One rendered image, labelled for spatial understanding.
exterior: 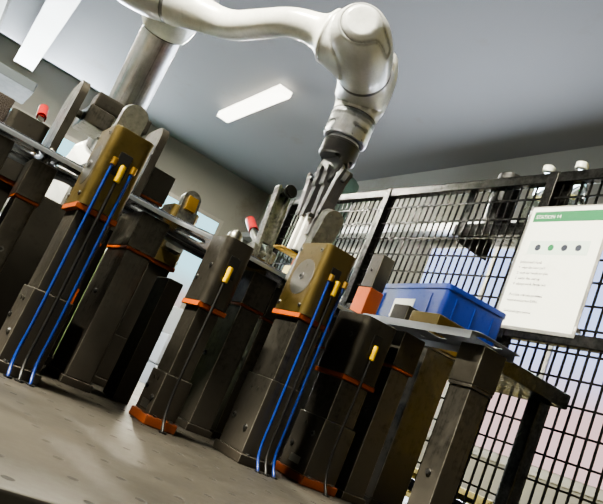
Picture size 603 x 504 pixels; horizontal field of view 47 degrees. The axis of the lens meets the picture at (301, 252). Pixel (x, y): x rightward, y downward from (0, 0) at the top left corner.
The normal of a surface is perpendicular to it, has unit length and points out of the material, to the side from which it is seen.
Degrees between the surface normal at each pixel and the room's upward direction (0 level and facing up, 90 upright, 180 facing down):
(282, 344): 90
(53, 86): 90
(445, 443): 90
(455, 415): 90
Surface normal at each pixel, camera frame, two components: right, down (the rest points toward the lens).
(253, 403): -0.77, -0.44
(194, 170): 0.49, 0.00
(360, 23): 0.01, -0.20
